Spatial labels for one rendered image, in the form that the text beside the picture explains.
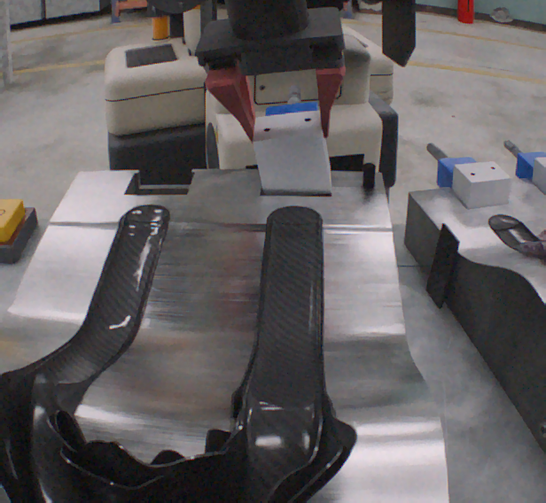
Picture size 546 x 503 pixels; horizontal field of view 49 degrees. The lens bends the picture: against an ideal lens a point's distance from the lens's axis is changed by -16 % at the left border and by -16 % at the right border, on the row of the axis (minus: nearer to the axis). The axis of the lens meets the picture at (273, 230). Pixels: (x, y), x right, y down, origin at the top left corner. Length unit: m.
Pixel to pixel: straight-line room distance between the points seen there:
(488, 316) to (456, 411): 0.08
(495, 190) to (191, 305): 0.31
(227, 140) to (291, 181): 0.37
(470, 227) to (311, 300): 0.19
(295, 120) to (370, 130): 0.42
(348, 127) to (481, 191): 0.35
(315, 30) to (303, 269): 0.16
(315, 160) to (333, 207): 0.04
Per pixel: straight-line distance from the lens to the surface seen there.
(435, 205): 0.59
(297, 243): 0.48
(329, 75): 0.46
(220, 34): 0.48
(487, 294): 0.50
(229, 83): 0.46
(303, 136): 0.49
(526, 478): 0.44
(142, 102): 1.15
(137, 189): 0.58
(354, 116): 0.92
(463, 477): 0.43
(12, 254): 0.65
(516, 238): 0.58
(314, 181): 0.52
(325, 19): 0.48
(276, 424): 0.30
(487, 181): 0.60
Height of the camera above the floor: 1.14
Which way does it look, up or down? 31 degrees down
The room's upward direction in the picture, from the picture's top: 1 degrees counter-clockwise
